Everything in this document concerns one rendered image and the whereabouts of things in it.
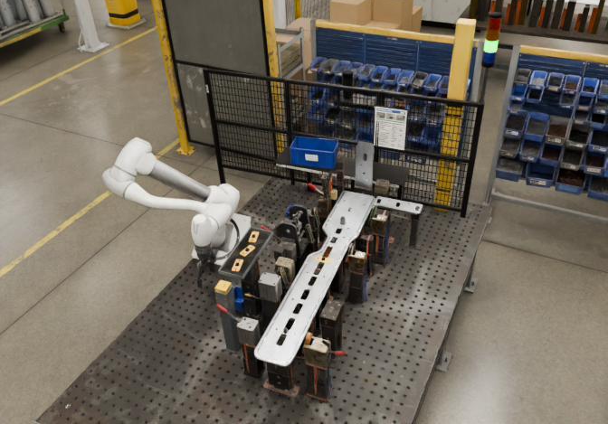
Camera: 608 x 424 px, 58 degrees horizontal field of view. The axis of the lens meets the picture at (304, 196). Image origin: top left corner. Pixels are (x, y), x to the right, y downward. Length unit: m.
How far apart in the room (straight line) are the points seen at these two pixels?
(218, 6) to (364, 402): 3.52
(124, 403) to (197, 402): 0.36
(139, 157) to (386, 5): 4.82
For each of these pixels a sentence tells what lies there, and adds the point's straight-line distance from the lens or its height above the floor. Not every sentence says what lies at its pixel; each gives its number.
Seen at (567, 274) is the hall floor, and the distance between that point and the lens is 4.71.
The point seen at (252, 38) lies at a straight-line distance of 4.93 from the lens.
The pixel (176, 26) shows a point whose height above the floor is 1.40.
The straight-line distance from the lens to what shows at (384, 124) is 3.59.
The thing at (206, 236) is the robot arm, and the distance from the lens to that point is 2.84.
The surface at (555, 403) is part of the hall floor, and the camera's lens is 3.87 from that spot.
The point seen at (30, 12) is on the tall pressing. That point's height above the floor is 0.48.
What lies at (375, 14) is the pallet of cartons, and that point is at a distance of 7.34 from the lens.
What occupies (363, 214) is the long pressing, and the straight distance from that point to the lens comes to 3.31.
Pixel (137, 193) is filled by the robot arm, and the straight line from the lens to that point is 3.01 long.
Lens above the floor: 3.03
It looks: 36 degrees down
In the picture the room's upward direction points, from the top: 3 degrees counter-clockwise
